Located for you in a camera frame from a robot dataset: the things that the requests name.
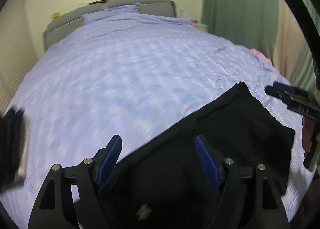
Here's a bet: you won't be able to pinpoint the black pants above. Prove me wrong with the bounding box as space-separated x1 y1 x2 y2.
102 82 295 228

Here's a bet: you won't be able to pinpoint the person's right hand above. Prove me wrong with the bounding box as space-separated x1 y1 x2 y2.
302 117 316 152

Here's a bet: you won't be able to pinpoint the pink blanket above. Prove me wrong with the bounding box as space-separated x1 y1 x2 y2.
250 48 273 66

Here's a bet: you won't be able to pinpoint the beige curtain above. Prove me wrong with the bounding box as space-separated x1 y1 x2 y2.
272 0 304 81

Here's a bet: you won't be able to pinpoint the purple floral bed cover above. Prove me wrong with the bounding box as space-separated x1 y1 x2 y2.
1 13 313 228

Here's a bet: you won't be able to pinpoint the dark folded clothes stack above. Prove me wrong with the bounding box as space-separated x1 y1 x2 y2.
1 107 28 192

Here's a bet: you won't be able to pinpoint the green curtain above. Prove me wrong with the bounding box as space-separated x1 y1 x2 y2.
202 0 279 59

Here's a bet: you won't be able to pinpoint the white nightstand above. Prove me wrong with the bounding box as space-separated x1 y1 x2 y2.
193 23 208 33

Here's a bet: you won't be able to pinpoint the beige louvered wardrobe door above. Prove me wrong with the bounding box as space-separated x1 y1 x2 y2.
1 9 37 113

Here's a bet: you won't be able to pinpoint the purple striped pillow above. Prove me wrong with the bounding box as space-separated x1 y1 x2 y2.
82 3 140 25

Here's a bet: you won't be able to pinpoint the yellow toy on headboard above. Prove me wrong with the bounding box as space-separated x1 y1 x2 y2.
51 12 61 20

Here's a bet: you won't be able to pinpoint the grey upholstered headboard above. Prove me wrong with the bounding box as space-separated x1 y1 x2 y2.
43 0 177 50

